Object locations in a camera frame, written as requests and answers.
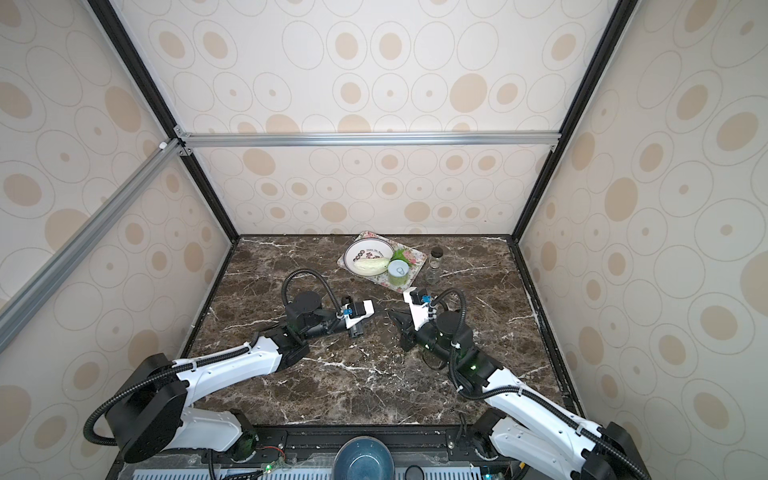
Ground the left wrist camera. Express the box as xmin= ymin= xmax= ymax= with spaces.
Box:
xmin=342 ymin=296 xmax=375 ymax=330

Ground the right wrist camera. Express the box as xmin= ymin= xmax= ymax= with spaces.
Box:
xmin=403 ymin=287 xmax=433 ymax=331

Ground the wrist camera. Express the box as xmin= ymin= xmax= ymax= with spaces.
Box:
xmin=342 ymin=296 xmax=375 ymax=330
xmin=403 ymin=287 xmax=433 ymax=331

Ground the diagonal aluminium rail left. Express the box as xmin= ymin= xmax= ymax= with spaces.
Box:
xmin=1 ymin=138 xmax=181 ymax=349

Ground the pale cabbage piece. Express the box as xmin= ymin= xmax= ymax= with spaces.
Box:
xmin=352 ymin=258 xmax=390 ymax=277

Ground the green leaf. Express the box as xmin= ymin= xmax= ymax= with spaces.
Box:
xmin=391 ymin=249 xmax=413 ymax=265

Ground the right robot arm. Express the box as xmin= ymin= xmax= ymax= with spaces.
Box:
xmin=389 ymin=287 xmax=650 ymax=479

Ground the blue bowl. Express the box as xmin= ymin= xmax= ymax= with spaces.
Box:
xmin=331 ymin=436 xmax=395 ymax=480

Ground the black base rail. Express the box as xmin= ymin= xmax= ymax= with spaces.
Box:
xmin=107 ymin=424 xmax=625 ymax=480

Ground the white plate with rim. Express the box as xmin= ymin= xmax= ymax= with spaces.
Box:
xmin=341 ymin=237 xmax=394 ymax=275

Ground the herb jar black lid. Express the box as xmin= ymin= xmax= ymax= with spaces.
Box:
xmin=429 ymin=246 xmax=444 ymax=274

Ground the floral rectangular tray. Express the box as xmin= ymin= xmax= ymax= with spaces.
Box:
xmin=337 ymin=231 xmax=427 ymax=293

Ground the horizontal aluminium rail back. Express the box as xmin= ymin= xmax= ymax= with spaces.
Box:
xmin=180 ymin=130 xmax=561 ymax=148

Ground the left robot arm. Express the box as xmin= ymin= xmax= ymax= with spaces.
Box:
xmin=82 ymin=268 xmax=375 ymax=463

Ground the empty glass shaker silver lid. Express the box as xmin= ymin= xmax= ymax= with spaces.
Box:
xmin=426 ymin=267 xmax=440 ymax=285

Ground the green tin can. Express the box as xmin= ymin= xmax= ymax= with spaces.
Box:
xmin=387 ymin=259 xmax=410 ymax=288

